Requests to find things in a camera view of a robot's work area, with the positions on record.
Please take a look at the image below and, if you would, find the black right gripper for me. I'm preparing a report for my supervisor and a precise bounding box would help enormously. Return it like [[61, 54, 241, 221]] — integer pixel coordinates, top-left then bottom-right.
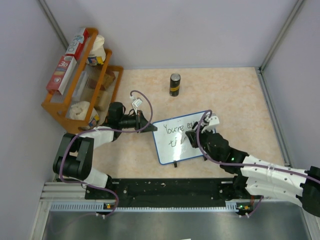
[[187, 124, 220, 163]]

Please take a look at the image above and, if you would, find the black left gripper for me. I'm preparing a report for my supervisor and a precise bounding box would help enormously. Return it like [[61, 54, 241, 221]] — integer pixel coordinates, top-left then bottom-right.
[[119, 110, 157, 133]]

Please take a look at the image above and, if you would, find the blue framed whiteboard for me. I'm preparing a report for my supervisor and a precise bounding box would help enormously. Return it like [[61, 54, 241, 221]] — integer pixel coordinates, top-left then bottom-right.
[[152, 111, 204, 165]]

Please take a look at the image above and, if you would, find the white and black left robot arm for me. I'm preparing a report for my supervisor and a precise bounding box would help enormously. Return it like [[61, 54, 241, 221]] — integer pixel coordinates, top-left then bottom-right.
[[52, 102, 158, 199]]

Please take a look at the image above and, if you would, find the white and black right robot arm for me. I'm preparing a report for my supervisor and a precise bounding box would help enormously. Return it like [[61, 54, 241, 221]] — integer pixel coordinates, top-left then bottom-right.
[[185, 125, 320, 217]]

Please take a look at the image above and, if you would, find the black Schweppes can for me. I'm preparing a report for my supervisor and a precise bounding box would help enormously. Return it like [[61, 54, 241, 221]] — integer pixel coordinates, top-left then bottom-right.
[[169, 73, 181, 97]]

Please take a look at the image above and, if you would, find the tan wrapped soap block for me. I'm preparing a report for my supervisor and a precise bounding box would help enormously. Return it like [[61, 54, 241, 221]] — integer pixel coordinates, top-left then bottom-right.
[[94, 90, 109, 111]]

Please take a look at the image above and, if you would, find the brown wrapped soap block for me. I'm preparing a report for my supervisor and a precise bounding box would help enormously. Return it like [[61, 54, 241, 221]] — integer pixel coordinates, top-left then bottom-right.
[[102, 69, 116, 89]]

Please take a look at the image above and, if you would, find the orange wooden shelf rack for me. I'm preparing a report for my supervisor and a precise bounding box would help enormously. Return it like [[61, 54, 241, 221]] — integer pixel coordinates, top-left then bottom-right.
[[41, 27, 124, 134]]

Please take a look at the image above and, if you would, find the white bag lower shelf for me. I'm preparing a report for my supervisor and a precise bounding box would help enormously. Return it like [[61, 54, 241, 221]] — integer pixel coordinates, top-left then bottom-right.
[[69, 101, 100, 130]]

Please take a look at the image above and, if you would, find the clear plastic sheet pack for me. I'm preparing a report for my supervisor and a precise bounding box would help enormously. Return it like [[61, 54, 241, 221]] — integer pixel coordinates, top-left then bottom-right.
[[72, 70, 99, 101]]

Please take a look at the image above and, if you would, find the white bag with cartoon label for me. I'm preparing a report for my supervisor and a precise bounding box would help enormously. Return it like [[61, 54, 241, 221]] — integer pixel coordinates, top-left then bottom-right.
[[86, 34, 106, 66]]

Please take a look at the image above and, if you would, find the red and white foil box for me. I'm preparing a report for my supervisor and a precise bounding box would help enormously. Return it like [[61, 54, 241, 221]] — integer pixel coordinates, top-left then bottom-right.
[[46, 55, 77, 95]]

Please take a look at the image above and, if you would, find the red and white wrap box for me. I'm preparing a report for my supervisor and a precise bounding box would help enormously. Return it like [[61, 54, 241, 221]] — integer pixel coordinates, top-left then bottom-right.
[[65, 27, 89, 61]]

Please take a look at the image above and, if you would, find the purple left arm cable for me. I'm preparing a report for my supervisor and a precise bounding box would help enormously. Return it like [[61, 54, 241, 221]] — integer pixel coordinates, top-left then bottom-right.
[[59, 90, 153, 218]]

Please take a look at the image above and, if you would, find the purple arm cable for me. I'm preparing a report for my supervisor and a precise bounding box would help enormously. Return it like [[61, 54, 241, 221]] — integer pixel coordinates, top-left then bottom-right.
[[195, 109, 320, 186], [59, 90, 153, 218]]

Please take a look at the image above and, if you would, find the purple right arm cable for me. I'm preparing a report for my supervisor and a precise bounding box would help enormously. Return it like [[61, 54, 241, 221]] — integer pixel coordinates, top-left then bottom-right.
[[195, 109, 320, 186]]

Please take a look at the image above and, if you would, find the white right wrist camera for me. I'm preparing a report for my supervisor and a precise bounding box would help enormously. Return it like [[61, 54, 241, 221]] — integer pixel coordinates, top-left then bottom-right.
[[201, 115, 220, 133]]

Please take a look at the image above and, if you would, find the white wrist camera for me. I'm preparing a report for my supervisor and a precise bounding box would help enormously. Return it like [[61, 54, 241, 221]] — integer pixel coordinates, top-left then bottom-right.
[[130, 96, 143, 114], [201, 115, 220, 133]]

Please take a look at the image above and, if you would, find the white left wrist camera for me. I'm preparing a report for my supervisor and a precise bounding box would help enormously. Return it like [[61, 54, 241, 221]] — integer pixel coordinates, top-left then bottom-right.
[[130, 96, 143, 114]]

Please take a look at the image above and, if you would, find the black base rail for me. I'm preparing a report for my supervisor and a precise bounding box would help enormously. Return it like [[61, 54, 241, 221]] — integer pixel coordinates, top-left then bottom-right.
[[84, 177, 253, 208]]

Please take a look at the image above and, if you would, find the grey slotted cable duct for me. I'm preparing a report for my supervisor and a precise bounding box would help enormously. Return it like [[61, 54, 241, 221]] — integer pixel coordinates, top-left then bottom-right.
[[50, 201, 251, 213]]

